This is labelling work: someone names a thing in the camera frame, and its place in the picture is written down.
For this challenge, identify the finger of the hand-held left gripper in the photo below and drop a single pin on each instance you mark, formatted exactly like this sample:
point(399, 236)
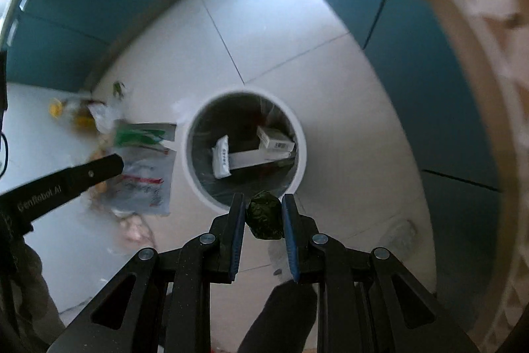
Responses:
point(97, 171)

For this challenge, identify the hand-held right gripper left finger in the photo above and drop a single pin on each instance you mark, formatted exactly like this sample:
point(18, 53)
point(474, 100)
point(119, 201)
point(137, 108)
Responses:
point(237, 237)

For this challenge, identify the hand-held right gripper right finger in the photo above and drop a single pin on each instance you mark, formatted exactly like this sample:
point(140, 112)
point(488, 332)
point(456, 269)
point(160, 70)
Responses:
point(289, 237)

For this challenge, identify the dark green ball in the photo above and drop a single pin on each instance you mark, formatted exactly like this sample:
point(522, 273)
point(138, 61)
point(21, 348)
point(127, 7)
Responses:
point(264, 214)

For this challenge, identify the white round bin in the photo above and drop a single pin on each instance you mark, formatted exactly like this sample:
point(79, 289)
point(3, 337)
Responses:
point(302, 162)

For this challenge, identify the long white box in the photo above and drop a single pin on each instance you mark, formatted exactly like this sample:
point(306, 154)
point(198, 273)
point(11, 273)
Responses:
point(256, 159)

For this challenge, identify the small white box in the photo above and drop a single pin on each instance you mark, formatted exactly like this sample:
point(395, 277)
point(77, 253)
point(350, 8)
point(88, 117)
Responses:
point(275, 138)

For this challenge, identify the person's left forearm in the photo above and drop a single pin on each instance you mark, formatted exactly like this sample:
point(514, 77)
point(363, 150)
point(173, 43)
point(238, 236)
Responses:
point(29, 287)

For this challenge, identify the crumpled clear plastic bag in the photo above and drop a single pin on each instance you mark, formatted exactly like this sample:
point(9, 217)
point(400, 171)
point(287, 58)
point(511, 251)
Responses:
point(97, 115)

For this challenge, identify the pale pink wrapper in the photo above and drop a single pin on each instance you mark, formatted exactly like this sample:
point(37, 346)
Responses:
point(134, 229)

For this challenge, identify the grey fuzzy slipper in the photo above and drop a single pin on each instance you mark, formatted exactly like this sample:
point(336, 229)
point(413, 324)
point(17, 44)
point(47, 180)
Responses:
point(401, 234)

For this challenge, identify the checkered tablecloth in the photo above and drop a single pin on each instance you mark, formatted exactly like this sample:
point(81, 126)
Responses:
point(496, 47)

